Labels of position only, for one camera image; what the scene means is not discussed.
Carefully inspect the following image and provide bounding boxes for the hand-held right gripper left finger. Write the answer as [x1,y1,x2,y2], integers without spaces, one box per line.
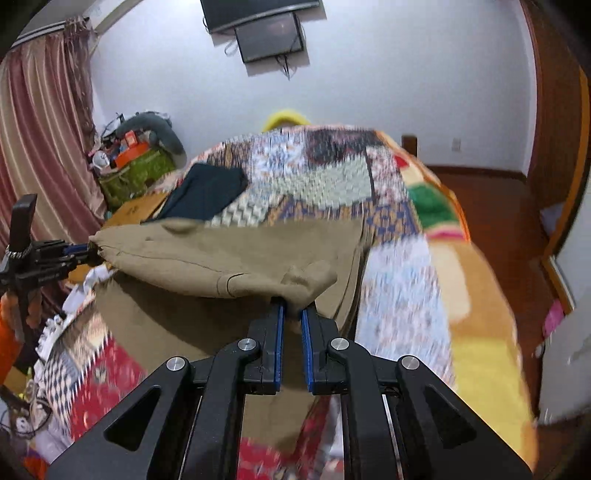
[46,295,286,480]

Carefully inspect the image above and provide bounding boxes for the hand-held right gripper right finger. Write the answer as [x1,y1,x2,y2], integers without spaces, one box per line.
[300,306,536,480]

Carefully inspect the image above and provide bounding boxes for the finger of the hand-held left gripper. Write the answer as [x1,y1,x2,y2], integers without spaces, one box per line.
[34,240,101,257]
[28,256,105,281]

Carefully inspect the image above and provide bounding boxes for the khaki pants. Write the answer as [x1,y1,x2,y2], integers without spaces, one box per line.
[88,217,376,455]

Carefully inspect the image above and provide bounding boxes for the person's left forearm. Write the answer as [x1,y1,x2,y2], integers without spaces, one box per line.
[0,295,28,385]

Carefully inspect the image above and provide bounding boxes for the wooden lap desk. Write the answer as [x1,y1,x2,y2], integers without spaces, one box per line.
[104,191,169,227]

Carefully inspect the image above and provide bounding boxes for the green storage bin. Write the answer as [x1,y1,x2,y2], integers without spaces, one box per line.
[98,148,178,210]

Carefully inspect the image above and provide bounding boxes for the orange box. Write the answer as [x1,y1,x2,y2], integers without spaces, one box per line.
[113,141,151,169]

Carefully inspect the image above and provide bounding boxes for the striped pink curtain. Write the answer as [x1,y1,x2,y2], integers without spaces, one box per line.
[0,16,108,261]

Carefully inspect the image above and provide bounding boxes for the patchwork printed blanket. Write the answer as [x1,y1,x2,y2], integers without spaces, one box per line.
[28,124,541,480]

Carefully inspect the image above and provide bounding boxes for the dark navy folded cloth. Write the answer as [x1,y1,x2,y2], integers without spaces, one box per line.
[159,164,249,222]

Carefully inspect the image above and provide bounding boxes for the grey long pillow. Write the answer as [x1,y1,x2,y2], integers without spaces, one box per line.
[121,112,188,160]

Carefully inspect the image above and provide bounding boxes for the yellow foam bed guard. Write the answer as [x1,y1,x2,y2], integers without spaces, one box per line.
[262,109,311,133]

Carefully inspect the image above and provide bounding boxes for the pink cloth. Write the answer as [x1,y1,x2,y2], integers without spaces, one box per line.
[542,300,567,339]

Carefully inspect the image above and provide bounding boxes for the brown wooden wardrobe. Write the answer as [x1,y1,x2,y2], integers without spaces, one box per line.
[519,0,591,278]

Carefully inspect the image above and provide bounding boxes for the white curtain rail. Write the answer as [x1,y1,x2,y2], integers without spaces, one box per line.
[11,18,93,49]

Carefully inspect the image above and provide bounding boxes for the small black wall monitor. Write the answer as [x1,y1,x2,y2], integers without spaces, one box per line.
[235,12,305,64]

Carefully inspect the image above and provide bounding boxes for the black wall television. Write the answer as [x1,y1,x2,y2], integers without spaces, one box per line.
[200,0,322,34]

